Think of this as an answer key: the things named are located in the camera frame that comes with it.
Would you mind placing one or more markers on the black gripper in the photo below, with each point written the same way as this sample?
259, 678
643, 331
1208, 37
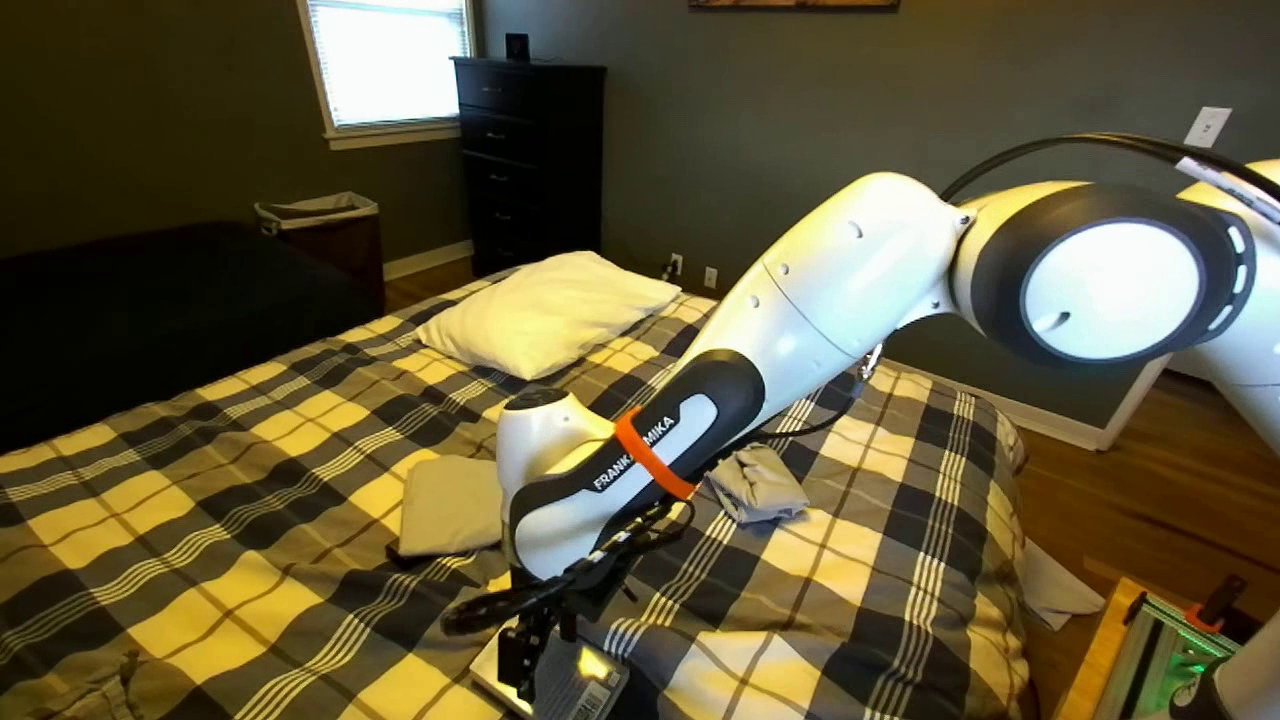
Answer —
550, 644

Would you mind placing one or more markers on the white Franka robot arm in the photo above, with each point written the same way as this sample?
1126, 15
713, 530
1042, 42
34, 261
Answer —
853, 267

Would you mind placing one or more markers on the flat grey cloth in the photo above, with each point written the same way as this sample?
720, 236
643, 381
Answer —
448, 506

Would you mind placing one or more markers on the folded grey cloth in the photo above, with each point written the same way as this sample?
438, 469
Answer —
760, 484

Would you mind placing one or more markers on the brown bin with cloth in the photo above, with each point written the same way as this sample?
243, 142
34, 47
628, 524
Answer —
322, 243

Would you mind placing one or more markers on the plaid bedspread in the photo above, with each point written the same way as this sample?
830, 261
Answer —
267, 533

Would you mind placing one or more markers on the white pillow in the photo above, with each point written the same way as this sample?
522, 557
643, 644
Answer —
544, 312

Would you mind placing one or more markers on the black dresser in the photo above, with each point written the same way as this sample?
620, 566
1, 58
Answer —
529, 166

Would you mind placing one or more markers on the white fabric piece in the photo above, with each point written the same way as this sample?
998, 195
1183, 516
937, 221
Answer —
1060, 584

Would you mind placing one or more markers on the black sofa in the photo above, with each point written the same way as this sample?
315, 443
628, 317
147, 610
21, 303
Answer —
147, 323

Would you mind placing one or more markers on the wooden plank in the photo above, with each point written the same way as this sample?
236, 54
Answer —
1085, 655

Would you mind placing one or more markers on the small object on dresser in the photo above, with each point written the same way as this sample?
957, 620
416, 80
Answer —
516, 48

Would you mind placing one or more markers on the bright window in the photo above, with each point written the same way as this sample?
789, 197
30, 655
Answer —
391, 67

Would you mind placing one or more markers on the grey rounded base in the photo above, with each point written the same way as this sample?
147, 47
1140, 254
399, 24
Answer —
1253, 683

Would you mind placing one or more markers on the white wall outlet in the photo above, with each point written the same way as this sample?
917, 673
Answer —
677, 267
710, 276

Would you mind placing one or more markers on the teal metal frame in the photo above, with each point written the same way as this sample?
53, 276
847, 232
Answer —
1174, 661

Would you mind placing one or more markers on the white light switch plate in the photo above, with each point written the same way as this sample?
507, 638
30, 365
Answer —
1208, 127

